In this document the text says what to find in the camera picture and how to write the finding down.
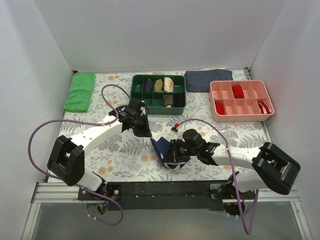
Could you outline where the pink divided organizer tray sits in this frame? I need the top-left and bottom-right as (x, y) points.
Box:
(209, 80), (275, 122)

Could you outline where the floral table mat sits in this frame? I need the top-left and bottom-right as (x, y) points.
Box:
(59, 72), (271, 182)

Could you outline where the green folded towel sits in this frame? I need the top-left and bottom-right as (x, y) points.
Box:
(63, 72), (96, 113)

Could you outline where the green divided organizer tray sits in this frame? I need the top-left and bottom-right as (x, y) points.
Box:
(130, 74), (187, 115)

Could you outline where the rolled navy underwear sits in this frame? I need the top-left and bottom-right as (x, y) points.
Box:
(143, 79), (153, 92)

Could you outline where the rolled tan underwear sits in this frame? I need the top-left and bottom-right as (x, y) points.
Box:
(153, 79), (163, 93)

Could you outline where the rolled cream underwear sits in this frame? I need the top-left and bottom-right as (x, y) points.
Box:
(163, 77), (174, 93)

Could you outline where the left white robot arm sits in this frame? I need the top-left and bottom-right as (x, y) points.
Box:
(47, 98), (152, 200)

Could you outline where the rolled grey brown underwear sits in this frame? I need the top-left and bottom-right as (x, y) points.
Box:
(163, 94), (174, 108)

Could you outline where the dark blue folded cloth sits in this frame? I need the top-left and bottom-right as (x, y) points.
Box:
(184, 69), (233, 93)

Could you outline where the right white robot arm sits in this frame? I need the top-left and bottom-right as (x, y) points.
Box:
(160, 129), (301, 199)

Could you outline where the rolled red underwear left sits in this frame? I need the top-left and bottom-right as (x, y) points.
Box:
(214, 101), (225, 115)

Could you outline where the aluminium frame rail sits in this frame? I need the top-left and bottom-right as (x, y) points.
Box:
(22, 183), (312, 240)

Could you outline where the rolled red underwear top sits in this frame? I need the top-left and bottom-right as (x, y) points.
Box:
(232, 85), (245, 99)

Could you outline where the red white striped underwear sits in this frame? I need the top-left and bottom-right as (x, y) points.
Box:
(258, 100), (271, 114)

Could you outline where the rolled red underwear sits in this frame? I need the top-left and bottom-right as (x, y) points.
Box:
(214, 101), (225, 115)
(232, 85), (245, 99)

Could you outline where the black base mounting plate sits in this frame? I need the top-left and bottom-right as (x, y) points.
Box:
(77, 181), (256, 212)

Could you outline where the navy white-trimmed underwear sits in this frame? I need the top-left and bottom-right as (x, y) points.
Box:
(150, 137), (191, 171)

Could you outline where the rolled black underwear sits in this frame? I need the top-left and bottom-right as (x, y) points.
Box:
(174, 92), (186, 108)

